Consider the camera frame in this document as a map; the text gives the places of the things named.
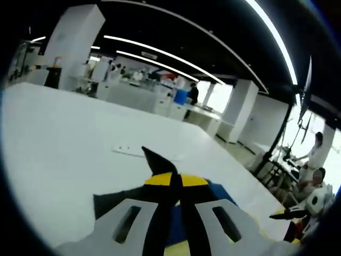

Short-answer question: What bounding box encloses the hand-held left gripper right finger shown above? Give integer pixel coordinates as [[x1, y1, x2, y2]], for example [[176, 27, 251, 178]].
[[177, 173, 302, 256]]

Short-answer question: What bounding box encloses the white template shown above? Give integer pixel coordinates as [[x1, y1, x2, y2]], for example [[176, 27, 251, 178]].
[[111, 145, 184, 162]]

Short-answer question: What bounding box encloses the long white counter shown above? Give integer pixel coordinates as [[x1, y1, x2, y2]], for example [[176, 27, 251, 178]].
[[183, 103, 222, 136]]

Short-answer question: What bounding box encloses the white ceiling light strip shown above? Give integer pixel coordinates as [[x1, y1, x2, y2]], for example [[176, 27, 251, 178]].
[[116, 50, 200, 83], [103, 35, 224, 85], [245, 0, 302, 107]]

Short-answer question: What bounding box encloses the black cabinet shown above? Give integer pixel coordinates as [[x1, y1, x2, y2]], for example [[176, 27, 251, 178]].
[[44, 66, 63, 89]]

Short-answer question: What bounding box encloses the white square column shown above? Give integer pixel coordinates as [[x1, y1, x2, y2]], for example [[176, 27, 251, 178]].
[[222, 79, 259, 143], [44, 4, 106, 89]]

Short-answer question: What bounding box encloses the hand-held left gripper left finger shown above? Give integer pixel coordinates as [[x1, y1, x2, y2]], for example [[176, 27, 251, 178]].
[[54, 172, 180, 256]]

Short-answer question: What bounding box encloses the white cabinet row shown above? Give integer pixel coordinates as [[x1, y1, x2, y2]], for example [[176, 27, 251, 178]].
[[95, 82, 184, 118]]

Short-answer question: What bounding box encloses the black tripod stand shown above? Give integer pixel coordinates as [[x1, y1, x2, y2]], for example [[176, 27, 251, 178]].
[[255, 54, 314, 187]]

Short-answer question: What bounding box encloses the blue bin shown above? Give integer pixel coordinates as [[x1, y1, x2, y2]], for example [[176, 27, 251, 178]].
[[173, 89, 188, 106]]

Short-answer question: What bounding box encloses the yellow blue grey garment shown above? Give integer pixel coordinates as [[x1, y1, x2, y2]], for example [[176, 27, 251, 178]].
[[92, 146, 267, 256]]

